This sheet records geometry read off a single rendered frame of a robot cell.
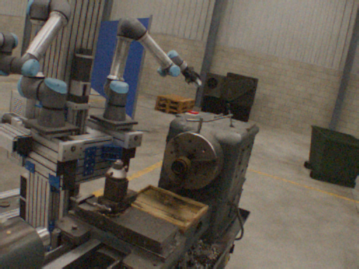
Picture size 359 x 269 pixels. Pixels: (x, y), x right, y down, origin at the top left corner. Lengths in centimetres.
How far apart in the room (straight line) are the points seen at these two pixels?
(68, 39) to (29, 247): 131
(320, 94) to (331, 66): 101
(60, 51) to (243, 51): 1027
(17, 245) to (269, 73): 1115
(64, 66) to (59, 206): 88
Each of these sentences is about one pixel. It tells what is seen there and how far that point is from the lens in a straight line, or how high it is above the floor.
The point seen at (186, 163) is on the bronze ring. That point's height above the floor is 110.
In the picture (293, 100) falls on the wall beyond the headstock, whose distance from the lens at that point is 1155.
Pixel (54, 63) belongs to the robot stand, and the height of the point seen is 146.
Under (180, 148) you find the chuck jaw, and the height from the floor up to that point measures 115.
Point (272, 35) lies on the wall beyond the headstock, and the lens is 1182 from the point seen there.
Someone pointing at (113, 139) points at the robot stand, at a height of 105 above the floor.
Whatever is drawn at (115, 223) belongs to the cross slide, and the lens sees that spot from 127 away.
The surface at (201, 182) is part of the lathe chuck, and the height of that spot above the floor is 99.
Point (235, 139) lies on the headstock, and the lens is 183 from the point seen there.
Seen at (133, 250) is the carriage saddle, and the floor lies 90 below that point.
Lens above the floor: 160
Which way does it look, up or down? 13 degrees down
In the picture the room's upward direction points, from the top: 11 degrees clockwise
